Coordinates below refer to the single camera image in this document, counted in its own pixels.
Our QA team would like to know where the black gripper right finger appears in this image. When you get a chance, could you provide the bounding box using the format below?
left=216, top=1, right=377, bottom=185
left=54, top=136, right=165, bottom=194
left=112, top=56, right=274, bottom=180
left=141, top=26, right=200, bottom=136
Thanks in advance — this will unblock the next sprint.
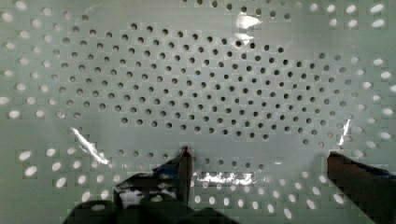
left=327, top=151, right=396, bottom=224

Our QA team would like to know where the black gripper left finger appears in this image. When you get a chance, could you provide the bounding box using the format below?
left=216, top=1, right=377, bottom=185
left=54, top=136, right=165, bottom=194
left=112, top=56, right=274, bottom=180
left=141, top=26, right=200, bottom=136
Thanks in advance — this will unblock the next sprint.
left=63, top=147, right=239, bottom=224

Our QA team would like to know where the mint green plastic strainer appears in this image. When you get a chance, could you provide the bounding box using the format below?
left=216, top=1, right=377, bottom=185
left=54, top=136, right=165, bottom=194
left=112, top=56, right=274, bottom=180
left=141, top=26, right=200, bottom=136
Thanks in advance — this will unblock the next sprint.
left=1, top=0, right=395, bottom=224

